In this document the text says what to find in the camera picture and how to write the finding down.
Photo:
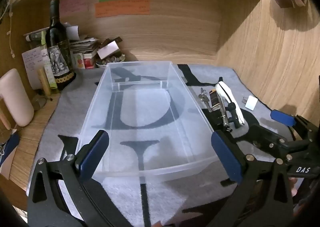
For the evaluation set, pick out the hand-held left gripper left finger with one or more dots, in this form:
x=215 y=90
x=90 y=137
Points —
x=96 y=152

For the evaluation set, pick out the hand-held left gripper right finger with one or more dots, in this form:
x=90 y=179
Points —
x=225 y=154

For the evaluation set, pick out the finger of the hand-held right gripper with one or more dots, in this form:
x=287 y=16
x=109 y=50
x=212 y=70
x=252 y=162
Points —
x=265 y=137
x=282 y=117

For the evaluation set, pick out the white plug adapter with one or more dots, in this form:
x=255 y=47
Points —
x=250 y=102

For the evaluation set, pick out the black foam microphone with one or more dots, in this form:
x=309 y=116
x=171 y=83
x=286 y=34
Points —
x=232 y=105

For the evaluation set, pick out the white electric shaver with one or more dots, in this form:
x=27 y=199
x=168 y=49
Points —
x=231 y=98

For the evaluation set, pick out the brown and silver lighter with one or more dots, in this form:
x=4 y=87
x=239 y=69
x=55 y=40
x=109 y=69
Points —
x=214 y=99

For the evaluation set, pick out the metal keys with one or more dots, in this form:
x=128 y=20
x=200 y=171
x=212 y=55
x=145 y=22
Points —
x=203 y=98

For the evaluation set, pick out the clear plastic storage box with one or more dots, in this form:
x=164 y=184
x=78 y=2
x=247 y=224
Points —
x=150 y=117

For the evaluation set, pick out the person's right hand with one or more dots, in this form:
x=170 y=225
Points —
x=293 y=187

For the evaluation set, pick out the grey mat with black letters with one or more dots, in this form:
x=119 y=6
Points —
x=75 y=107

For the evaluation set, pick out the clear glass jar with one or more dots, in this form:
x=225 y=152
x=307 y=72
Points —
x=39 y=102

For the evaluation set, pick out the beige lip balm tube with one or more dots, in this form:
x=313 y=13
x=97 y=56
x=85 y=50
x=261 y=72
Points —
x=44 y=83

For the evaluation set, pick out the green label tube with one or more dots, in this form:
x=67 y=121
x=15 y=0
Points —
x=51 y=77

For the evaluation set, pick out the blue cloth item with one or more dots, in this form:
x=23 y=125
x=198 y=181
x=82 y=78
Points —
x=8 y=148

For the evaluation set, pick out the red small box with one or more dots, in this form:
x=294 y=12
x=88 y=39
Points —
x=89 y=63

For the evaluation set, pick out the fruit print card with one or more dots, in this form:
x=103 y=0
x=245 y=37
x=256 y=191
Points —
x=79 y=61

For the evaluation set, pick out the white bowl of beads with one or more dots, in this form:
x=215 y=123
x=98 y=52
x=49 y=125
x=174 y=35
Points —
x=112 y=60

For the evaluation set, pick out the cream white plastic bottle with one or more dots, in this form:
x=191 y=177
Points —
x=15 y=97

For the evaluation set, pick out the white small cardboard box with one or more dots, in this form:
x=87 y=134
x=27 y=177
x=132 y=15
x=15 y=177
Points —
x=108 y=49

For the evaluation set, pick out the stack of books and papers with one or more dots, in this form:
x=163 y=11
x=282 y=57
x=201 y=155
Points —
x=83 y=45

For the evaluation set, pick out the white handwritten paper note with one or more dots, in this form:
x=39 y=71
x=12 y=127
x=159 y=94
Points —
x=31 y=62

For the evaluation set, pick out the dark wine bottle elephant label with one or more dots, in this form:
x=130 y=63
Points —
x=56 y=42

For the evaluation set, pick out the white paper sheet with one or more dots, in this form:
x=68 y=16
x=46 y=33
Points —
x=72 y=32

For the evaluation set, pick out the white and green tube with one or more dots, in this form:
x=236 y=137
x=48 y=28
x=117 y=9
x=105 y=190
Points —
x=35 y=36

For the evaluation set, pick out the orange paper note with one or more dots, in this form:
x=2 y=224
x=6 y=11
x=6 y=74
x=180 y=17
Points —
x=122 y=8

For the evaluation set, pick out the pink paper note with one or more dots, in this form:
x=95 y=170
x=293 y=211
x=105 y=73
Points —
x=73 y=4

